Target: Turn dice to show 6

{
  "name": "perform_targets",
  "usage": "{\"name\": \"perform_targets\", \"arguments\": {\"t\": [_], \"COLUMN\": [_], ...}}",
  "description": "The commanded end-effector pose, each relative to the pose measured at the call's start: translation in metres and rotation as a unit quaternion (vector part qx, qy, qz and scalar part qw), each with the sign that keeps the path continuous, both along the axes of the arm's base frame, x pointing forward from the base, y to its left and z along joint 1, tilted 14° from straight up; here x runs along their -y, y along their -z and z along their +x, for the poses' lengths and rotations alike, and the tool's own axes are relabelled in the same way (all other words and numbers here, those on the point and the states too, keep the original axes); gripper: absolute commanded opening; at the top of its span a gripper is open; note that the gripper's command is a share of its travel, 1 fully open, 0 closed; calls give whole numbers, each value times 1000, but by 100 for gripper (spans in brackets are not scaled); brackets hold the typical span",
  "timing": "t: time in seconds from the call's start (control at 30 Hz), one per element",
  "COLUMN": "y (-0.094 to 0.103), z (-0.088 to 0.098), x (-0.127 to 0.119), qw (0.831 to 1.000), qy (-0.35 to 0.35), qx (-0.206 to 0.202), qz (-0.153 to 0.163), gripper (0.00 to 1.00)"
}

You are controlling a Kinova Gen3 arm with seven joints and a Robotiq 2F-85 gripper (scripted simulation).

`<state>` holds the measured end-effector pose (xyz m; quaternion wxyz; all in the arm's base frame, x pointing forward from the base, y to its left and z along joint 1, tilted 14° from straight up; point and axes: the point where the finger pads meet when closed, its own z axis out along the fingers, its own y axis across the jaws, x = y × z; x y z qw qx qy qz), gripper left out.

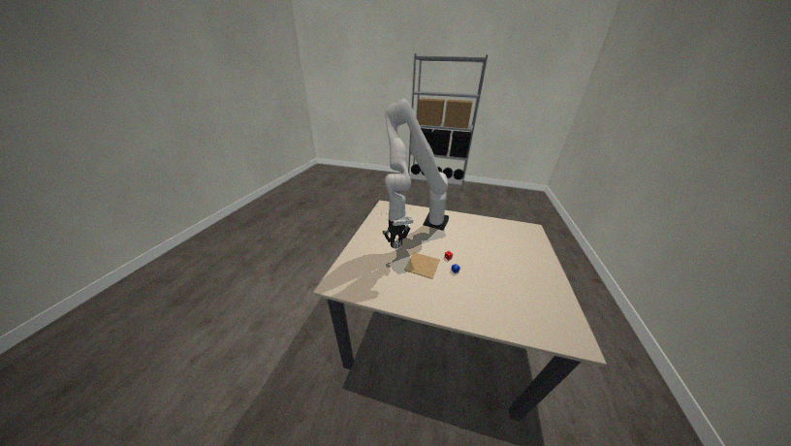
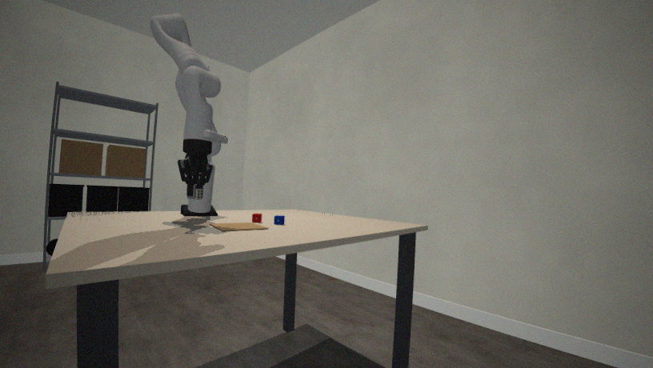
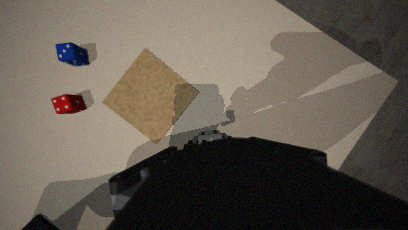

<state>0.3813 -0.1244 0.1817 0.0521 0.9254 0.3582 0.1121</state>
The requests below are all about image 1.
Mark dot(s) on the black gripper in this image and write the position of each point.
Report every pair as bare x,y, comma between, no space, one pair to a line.
402,233

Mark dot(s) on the tan mat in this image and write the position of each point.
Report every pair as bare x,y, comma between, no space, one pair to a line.
422,265

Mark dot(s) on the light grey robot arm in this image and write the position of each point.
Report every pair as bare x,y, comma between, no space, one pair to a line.
397,114

